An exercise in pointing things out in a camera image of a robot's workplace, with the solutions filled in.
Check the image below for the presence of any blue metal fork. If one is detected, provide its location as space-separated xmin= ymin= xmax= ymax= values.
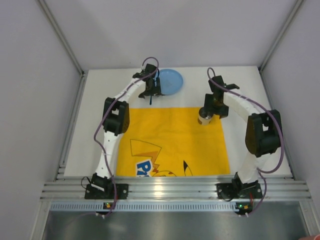
xmin=149 ymin=69 xmax=160 ymax=106

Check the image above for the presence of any metal cup with paper sleeve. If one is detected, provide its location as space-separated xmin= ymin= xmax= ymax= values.
xmin=197 ymin=107 xmax=213 ymax=126

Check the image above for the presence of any yellow Pikachu placemat cloth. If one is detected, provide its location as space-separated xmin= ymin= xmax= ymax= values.
xmin=116 ymin=107 xmax=230 ymax=177

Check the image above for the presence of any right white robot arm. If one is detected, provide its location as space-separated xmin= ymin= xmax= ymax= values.
xmin=198 ymin=75 xmax=283 ymax=202

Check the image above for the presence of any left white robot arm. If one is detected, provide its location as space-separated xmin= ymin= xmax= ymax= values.
xmin=90 ymin=63 xmax=160 ymax=194

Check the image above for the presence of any blue plastic plate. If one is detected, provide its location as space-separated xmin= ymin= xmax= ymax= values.
xmin=159 ymin=68 xmax=184 ymax=96

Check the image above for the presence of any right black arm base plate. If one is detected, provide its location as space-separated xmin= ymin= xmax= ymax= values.
xmin=216 ymin=181 xmax=263 ymax=201

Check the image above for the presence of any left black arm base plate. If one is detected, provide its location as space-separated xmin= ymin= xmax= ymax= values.
xmin=84 ymin=183 xmax=129 ymax=200

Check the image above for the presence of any perforated grey cable tray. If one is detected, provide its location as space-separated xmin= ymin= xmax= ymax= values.
xmin=50 ymin=201 xmax=251 ymax=213

